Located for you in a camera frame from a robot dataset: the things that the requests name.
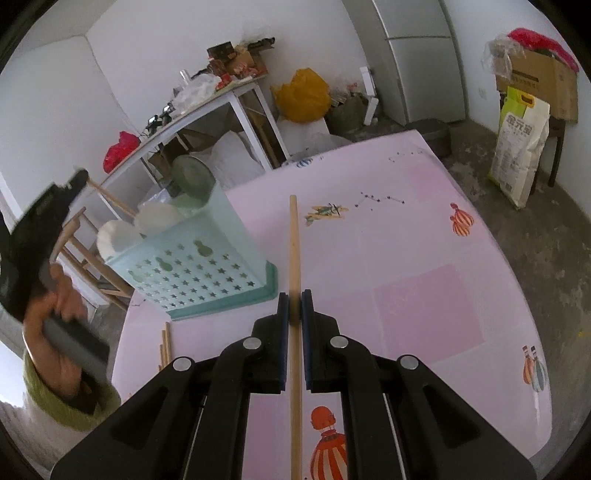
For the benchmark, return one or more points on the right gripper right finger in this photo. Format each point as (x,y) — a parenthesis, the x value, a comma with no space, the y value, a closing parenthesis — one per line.
(402,421)

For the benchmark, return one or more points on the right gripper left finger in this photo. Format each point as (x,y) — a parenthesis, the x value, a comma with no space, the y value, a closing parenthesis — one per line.
(190,420)

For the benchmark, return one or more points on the wooden chopstick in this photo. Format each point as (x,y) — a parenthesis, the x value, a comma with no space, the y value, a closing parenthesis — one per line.
(294,344)
(167,343)
(162,352)
(111,199)

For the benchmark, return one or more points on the metal ladle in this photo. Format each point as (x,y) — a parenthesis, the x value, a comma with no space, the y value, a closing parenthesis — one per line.
(193,177)

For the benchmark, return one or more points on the green sleeve left forearm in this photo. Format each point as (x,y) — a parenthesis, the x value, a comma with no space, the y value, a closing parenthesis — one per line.
(92,405)

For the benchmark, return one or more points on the person left hand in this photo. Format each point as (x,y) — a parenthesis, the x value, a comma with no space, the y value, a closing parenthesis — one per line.
(45,338)

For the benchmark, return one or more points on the wooden chair black seat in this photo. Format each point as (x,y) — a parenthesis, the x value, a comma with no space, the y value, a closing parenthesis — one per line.
(88,264)

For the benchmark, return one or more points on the wooden chopstick on table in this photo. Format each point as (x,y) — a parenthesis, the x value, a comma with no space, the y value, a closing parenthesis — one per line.
(162,352)
(167,343)

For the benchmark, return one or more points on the red plastic bag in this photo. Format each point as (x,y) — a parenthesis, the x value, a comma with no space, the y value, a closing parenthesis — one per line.
(116,153)

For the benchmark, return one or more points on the mint green utensil basket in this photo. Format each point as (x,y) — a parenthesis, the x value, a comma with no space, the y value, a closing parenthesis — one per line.
(205,264)

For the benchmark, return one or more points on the large white sack under table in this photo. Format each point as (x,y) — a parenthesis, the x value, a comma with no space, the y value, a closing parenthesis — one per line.
(230,161)

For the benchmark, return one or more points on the white plastic bag on table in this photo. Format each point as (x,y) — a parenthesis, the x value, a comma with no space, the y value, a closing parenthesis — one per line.
(195,92)

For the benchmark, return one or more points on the yellow plastic bag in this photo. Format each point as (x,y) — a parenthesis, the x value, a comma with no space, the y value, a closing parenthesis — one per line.
(305,99)

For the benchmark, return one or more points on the white rice sack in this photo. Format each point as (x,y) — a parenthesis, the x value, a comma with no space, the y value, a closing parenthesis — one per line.
(522,135)

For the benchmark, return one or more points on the brown cardboard box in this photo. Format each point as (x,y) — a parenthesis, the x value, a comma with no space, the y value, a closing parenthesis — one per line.
(546,78)

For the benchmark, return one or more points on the silver refrigerator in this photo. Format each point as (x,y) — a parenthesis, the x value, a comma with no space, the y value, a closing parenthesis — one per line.
(423,78)

